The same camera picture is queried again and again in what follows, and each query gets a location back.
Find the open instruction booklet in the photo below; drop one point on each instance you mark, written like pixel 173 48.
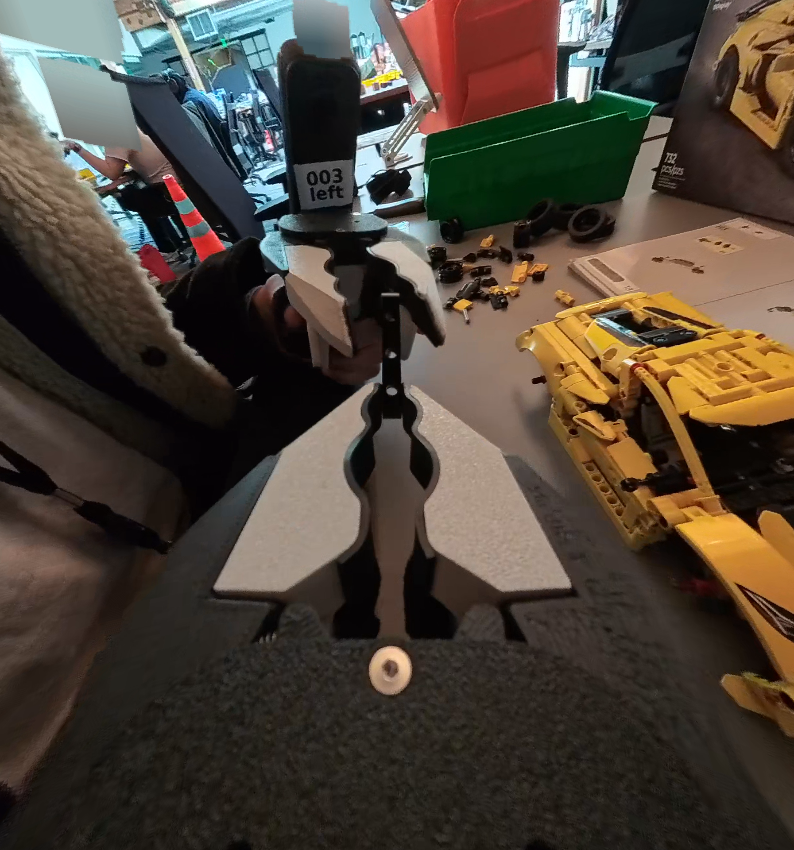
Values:
pixel 715 265

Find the toy car set box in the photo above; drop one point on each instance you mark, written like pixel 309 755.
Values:
pixel 755 99

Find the scattered toy brick pieces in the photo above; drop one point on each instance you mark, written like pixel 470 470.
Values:
pixel 486 289

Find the black beam piece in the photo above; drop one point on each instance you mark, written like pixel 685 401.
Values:
pixel 391 358

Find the red plastic crate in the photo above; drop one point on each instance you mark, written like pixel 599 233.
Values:
pixel 157 265

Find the metal hinged board stand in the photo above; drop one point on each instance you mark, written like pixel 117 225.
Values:
pixel 403 79

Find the person's left hand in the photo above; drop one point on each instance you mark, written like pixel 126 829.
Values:
pixel 360 362

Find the yellow toy brick car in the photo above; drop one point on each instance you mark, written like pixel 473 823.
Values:
pixel 689 412

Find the grey desk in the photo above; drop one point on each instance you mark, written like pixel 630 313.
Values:
pixel 490 412

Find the black slanted panel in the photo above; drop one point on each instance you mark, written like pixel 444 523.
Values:
pixel 191 159

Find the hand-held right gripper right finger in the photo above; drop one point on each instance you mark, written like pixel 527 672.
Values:
pixel 496 524

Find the black hooded device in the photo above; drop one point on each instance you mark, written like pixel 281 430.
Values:
pixel 649 46

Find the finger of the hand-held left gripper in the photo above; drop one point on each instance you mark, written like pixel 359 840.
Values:
pixel 317 292
pixel 413 279

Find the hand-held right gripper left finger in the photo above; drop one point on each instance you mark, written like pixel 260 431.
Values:
pixel 284 524

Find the person's left forearm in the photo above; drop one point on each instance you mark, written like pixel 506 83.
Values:
pixel 217 305

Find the orange traffic cone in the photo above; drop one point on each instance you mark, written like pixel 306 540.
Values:
pixel 191 219

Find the green plastic bin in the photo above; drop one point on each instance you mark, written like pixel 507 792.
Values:
pixel 536 159

